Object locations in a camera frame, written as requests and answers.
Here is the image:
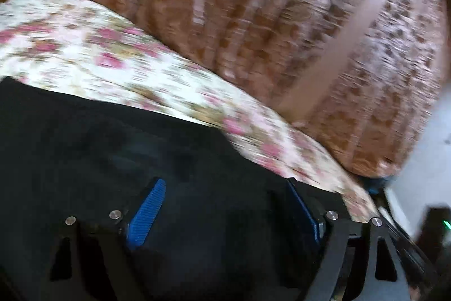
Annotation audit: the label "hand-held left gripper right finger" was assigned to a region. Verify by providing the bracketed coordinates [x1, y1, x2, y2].
[287, 177, 421, 301]

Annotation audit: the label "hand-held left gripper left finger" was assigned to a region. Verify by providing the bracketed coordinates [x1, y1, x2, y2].
[21, 177, 166, 301]

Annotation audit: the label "black pants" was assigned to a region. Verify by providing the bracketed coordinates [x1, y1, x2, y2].
[0, 77, 353, 301]

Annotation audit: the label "blue object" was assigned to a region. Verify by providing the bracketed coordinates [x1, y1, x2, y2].
[363, 176, 392, 196]

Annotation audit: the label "floral bedsheet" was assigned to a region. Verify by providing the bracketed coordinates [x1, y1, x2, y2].
[0, 0, 380, 228]

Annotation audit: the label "brown floral curtain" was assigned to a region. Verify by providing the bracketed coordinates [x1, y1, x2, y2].
[37, 0, 446, 179]

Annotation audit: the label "black metal frame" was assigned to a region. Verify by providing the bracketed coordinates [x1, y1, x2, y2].
[382, 201, 442, 288]

